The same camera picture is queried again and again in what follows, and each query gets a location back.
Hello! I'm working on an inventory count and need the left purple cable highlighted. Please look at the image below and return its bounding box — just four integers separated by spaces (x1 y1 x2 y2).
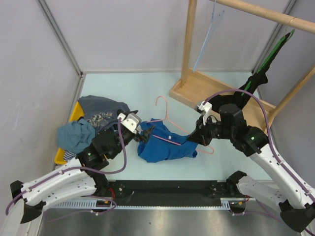
5 118 128 217

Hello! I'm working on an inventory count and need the white garment with stripes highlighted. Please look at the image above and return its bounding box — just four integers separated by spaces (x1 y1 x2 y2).
63 150 77 162

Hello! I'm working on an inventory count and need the green hanger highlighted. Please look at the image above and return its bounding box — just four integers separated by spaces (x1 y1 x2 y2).
240 29 295 93

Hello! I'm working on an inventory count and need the aluminium frame post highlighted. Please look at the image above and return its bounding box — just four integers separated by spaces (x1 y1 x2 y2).
36 0 83 78

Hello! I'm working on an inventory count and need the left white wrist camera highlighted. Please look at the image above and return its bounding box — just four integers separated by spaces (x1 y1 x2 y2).
118 110 142 134

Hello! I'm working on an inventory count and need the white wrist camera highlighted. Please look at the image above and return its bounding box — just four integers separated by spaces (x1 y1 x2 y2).
118 110 142 134
195 101 212 125

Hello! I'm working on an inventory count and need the black garment on hanger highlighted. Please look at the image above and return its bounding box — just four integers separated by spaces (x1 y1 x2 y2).
210 35 292 114

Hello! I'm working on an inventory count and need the pink wire hanger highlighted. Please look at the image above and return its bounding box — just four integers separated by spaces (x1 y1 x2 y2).
147 95 215 155

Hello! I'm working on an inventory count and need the light teal garment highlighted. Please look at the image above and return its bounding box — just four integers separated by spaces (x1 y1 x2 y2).
56 119 95 153

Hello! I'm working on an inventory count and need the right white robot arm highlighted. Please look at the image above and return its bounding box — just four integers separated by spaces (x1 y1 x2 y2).
188 102 315 233

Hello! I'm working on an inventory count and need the wooden clothes rack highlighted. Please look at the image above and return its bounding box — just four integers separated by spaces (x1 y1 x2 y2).
169 0 315 131

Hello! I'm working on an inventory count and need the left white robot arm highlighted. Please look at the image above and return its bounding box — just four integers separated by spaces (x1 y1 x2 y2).
10 124 153 224

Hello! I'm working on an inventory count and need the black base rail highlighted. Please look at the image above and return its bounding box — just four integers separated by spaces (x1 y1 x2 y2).
96 180 249 208

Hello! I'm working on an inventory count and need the grey-blue printed t-shirt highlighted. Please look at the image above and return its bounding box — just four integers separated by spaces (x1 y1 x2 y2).
78 95 130 133

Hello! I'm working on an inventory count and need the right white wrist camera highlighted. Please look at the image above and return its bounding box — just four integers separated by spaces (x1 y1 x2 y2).
195 101 212 125

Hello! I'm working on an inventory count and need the blue tank top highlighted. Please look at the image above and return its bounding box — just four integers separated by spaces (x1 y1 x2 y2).
137 119 198 163

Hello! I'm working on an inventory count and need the light blue wire hanger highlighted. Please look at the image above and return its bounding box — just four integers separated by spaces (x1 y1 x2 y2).
192 0 225 72

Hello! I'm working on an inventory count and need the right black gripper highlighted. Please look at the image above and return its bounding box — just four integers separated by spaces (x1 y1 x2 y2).
187 114 234 147

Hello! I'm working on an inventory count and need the purple cable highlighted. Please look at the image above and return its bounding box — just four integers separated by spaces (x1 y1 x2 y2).
204 88 315 236
5 118 128 217

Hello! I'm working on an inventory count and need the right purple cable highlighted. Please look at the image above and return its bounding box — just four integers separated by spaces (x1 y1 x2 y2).
204 88 315 236

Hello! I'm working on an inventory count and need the yellow plastic basket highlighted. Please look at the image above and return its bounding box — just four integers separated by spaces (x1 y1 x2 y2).
54 101 84 165

